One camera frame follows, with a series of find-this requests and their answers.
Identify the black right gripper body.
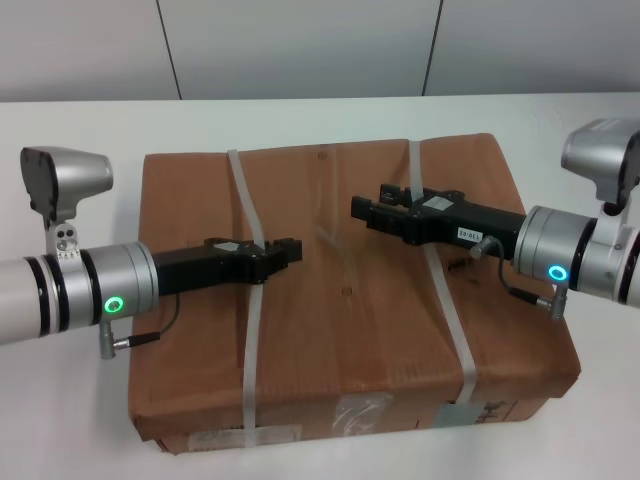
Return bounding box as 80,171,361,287
401,191,527,262

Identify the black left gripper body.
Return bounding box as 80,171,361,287
149,237,289,301

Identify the brown cardboard box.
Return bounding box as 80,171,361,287
125,132,584,444

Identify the white plastic packing strap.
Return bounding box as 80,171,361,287
226,148,269,437
408,139,482,407

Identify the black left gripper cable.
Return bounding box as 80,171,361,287
99,292,183,360

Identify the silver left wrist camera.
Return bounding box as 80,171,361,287
19,146,114,264

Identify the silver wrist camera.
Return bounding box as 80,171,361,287
559,117,640,236
19,146,114,264

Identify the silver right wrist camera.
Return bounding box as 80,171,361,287
559,117,640,236

